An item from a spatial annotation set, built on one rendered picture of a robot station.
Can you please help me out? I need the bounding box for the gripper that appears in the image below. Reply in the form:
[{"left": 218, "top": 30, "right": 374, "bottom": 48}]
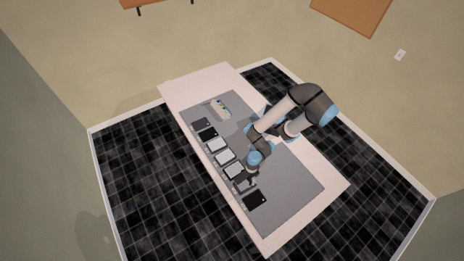
[{"left": 241, "top": 168, "right": 260, "bottom": 187}]

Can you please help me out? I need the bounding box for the white operator button panel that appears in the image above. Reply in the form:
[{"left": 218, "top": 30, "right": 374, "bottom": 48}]
[{"left": 207, "top": 99, "right": 231, "bottom": 122}]

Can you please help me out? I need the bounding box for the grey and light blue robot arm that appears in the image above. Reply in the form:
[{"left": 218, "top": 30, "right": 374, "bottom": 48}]
[{"left": 233, "top": 83, "right": 339, "bottom": 185}]

